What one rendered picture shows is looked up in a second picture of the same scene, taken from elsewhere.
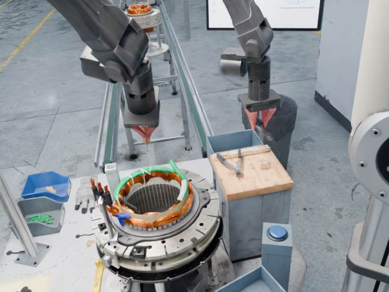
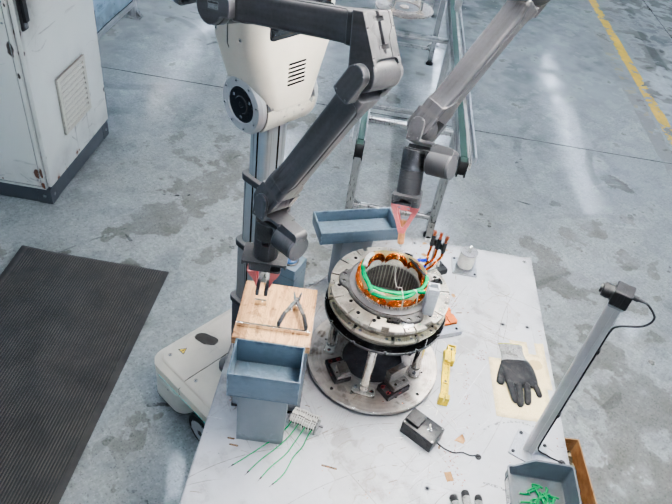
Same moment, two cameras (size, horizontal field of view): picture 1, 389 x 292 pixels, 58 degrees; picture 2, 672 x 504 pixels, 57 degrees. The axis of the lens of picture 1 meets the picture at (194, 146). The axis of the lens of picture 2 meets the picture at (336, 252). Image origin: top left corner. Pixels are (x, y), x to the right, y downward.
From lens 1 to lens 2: 1.96 m
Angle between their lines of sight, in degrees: 106
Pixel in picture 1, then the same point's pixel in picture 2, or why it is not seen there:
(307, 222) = not seen: outside the picture
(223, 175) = (309, 312)
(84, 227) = (472, 469)
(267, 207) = not seen: hidden behind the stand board
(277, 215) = not seen: hidden behind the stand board
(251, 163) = (270, 316)
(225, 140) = (270, 385)
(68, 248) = (486, 442)
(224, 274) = (319, 342)
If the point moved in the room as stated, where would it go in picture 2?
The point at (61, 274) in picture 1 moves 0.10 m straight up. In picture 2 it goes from (486, 410) to (496, 388)
